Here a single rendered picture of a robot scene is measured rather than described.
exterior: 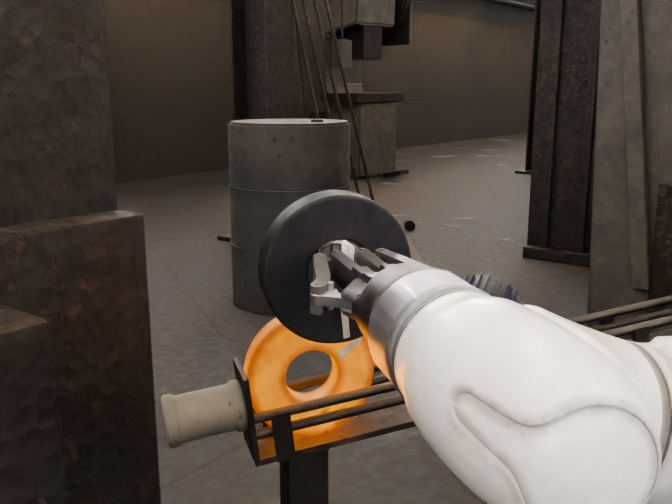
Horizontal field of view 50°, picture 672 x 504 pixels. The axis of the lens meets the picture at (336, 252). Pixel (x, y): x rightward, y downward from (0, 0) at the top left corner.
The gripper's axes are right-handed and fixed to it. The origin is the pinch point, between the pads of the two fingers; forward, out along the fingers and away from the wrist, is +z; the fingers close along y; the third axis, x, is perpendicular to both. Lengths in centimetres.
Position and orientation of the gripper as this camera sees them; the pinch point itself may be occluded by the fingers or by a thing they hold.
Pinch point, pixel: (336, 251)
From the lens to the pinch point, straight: 71.9
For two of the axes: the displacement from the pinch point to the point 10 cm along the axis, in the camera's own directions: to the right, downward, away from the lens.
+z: -3.1, -2.6, 9.2
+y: 9.5, -0.7, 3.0
